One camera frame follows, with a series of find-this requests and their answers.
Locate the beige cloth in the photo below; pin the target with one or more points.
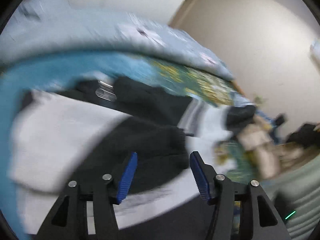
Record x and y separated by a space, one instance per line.
260 140

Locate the teal floral blanket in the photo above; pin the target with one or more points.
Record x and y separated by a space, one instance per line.
200 80

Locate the black garment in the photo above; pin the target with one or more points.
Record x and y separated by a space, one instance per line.
302 133

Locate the pale green curtain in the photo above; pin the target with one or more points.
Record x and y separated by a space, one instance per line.
305 185

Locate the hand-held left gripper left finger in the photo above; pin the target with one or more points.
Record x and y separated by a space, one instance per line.
127 177

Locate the light blue floral quilt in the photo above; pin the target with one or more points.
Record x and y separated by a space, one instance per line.
100 35

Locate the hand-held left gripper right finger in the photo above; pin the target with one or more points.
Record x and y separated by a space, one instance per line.
200 175

